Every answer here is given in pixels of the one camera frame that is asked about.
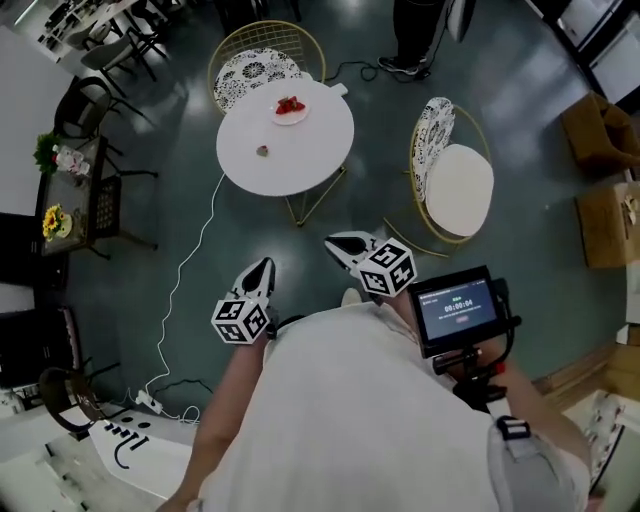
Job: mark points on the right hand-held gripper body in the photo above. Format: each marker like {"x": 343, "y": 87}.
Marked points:
{"x": 387, "y": 267}

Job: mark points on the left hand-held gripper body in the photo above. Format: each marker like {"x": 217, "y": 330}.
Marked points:
{"x": 240, "y": 320}

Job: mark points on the red strawberry fruit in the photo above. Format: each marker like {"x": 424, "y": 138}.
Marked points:
{"x": 262, "y": 151}

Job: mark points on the white plate of strawberries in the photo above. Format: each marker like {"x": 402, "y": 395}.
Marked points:
{"x": 290, "y": 120}

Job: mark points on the heap of strawberries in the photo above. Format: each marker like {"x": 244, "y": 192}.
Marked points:
{"x": 290, "y": 105}

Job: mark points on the person's right forearm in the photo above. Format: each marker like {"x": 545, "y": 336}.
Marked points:
{"x": 540, "y": 410}

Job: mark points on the person's left forearm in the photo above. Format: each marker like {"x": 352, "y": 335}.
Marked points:
{"x": 225, "y": 415}

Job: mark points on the person's white shoe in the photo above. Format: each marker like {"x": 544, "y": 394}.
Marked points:
{"x": 351, "y": 296}

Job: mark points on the black screen monitor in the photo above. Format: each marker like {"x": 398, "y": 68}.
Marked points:
{"x": 457, "y": 310}

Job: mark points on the white round table gold legs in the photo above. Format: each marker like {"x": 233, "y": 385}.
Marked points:
{"x": 300, "y": 160}

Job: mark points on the white power strip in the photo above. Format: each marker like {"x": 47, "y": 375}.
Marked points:
{"x": 338, "y": 89}
{"x": 149, "y": 401}

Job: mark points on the floral round cushion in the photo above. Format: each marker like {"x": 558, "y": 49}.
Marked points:
{"x": 432, "y": 135}
{"x": 250, "y": 72}

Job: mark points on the person's white shirt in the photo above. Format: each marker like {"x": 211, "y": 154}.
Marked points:
{"x": 350, "y": 410}

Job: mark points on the white board black print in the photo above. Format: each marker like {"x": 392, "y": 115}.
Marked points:
{"x": 160, "y": 450}

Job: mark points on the dark glass side table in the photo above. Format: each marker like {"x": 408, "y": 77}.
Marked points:
{"x": 65, "y": 200}

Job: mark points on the sunflower pot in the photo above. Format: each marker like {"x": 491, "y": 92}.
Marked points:
{"x": 55, "y": 224}

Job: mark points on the dark wooden round chair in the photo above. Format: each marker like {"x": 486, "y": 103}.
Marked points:
{"x": 52, "y": 395}

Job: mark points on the black hard case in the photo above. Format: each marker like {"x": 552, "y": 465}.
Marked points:
{"x": 20, "y": 250}
{"x": 35, "y": 345}

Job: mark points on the bundle of clear water bottles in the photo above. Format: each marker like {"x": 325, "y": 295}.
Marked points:
{"x": 70, "y": 161}

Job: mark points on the brown cardboard box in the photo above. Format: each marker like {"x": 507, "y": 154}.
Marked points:
{"x": 605, "y": 225}
{"x": 595, "y": 130}

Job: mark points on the dark armchair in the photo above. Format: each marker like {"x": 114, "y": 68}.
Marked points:
{"x": 82, "y": 107}

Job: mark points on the green potted plant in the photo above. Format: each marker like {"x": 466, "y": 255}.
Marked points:
{"x": 45, "y": 152}

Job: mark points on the grey padded chair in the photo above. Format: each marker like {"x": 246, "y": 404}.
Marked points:
{"x": 107, "y": 52}

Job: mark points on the white square table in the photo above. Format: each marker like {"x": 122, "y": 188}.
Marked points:
{"x": 100, "y": 15}

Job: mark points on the white padded frame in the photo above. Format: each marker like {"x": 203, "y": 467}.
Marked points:
{"x": 460, "y": 20}

